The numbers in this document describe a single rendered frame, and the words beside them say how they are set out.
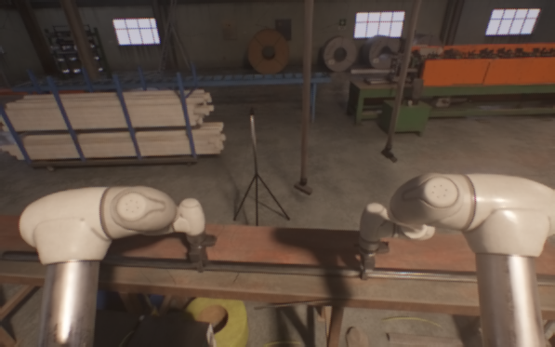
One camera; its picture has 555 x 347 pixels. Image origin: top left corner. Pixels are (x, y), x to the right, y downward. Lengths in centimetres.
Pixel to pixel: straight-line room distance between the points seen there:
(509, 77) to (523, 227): 617
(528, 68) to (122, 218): 686
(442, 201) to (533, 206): 19
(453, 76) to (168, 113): 497
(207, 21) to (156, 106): 957
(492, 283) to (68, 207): 93
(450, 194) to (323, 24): 1271
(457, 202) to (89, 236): 80
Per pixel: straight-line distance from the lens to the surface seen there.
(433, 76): 600
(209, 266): 148
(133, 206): 69
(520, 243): 73
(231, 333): 199
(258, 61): 1081
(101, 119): 436
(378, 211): 119
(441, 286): 155
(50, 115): 472
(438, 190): 65
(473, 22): 1566
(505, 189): 74
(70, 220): 76
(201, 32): 1335
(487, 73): 654
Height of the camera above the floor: 190
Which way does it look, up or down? 30 degrees down
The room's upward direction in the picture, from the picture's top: 2 degrees counter-clockwise
